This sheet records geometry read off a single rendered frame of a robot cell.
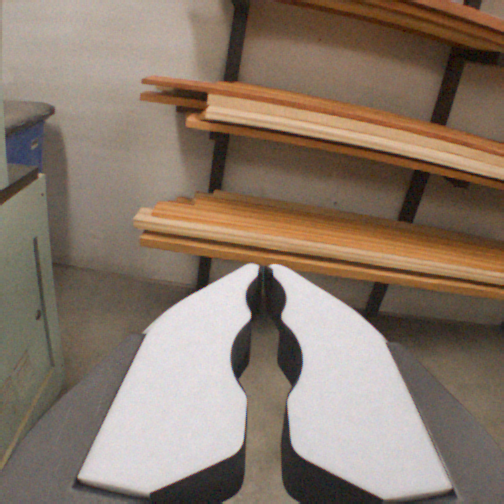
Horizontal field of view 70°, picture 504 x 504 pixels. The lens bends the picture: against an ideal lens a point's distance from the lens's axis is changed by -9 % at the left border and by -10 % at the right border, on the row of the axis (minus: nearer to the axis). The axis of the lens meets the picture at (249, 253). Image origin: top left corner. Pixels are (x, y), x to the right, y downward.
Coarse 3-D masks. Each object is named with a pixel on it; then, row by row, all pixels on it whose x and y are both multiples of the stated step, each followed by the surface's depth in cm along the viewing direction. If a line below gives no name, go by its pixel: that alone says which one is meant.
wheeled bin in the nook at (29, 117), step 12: (12, 108) 144; (24, 108) 148; (36, 108) 154; (48, 108) 160; (12, 120) 134; (24, 120) 140; (36, 120) 150; (12, 132) 132; (24, 132) 149; (36, 132) 161; (12, 144) 141; (24, 144) 152; (36, 144) 164; (12, 156) 144; (24, 156) 155; (36, 156) 167
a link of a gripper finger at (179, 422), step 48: (240, 288) 11; (192, 336) 9; (240, 336) 9; (144, 384) 8; (192, 384) 8; (240, 384) 8; (144, 432) 7; (192, 432) 7; (240, 432) 7; (96, 480) 6; (144, 480) 6; (192, 480) 6; (240, 480) 7
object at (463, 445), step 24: (408, 360) 8; (408, 384) 8; (432, 384) 8; (432, 408) 7; (456, 408) 7; (432, 432) 7; (456, 432) 7; (480, 432) 7; (456, 456) 6; (480, 456) 6; (456, 480) 6; (480, 480) 6
